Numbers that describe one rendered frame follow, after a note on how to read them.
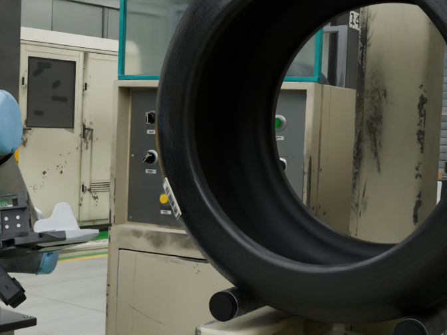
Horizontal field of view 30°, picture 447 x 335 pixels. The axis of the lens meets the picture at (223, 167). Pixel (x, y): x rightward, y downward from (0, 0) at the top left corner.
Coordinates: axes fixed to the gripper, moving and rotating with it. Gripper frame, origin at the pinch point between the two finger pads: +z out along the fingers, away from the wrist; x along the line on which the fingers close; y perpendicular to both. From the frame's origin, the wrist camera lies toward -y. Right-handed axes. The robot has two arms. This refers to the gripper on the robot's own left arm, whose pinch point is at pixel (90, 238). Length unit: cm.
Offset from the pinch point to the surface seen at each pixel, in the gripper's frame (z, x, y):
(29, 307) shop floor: -25, 404, 42
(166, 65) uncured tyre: 13.9, -6.4, 23.5
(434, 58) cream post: 64, 6, 26
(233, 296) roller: 19.5, -1.0, -11.4
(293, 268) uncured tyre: 26.2, -11.6, -9.9
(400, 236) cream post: 54, 15, -3
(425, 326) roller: 40.8, -17.2, -20.5
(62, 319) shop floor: -6, 375, 29
